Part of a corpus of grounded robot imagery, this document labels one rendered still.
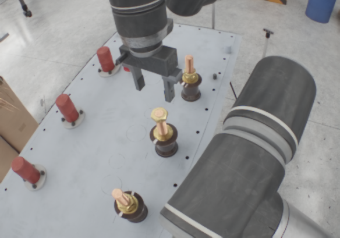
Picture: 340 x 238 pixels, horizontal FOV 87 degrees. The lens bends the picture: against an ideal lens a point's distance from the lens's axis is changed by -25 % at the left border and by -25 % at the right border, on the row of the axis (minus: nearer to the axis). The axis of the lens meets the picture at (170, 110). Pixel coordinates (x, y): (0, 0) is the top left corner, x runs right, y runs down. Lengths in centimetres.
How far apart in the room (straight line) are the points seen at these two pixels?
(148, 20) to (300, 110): 31
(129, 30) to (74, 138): 65
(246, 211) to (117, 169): 61
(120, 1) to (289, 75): 32
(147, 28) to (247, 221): 37
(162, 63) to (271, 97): 24
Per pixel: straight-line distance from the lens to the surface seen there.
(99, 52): 113
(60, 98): 98
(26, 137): 243
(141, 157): 85
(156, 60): 49
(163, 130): 74
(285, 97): 38
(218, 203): 31
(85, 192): 86
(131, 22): 43
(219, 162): 33
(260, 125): 35
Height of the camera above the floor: 211
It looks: 51 degrees down
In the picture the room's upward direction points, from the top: 8 degrees counter-clockwise
